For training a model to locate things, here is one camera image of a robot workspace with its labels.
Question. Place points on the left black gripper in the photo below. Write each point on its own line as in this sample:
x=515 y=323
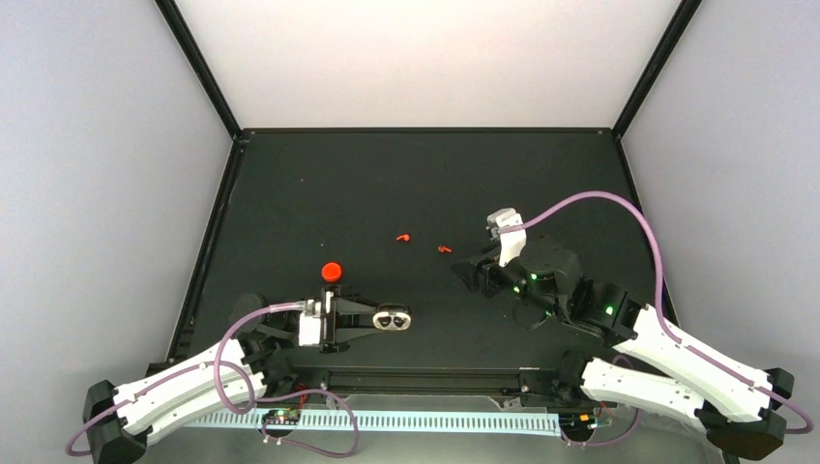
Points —
x=329 y=333

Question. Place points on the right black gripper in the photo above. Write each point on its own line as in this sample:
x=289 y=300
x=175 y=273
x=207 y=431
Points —
x=476 y=272

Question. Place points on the black glossy earbud charging case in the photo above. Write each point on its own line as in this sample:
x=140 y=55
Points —
x=392 y=317

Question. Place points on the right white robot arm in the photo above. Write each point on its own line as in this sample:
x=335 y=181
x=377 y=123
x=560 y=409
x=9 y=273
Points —
x=732 y=404

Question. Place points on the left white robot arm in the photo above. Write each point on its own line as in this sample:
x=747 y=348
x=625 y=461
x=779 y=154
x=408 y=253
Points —
x=247 y=368

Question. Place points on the red round cap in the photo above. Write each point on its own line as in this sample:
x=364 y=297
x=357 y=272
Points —
x=331 y=272

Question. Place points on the clear plastic sheet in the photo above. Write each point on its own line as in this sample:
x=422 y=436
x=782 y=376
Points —
x=606 y=434

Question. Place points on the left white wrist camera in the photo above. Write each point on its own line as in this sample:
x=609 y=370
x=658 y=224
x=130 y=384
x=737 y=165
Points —
x=310 y=324

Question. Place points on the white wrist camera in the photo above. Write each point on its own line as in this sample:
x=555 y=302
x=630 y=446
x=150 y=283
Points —
x=310 y=324
x=506 y=227

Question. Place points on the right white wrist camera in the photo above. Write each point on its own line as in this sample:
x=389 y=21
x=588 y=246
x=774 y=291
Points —
x=506 y=227

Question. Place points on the black aluminium front rail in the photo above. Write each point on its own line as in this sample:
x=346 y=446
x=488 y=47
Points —
x=492 y=382

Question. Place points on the white slotted cable duct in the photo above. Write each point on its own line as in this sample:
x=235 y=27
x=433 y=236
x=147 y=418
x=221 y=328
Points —
x=537 y=424

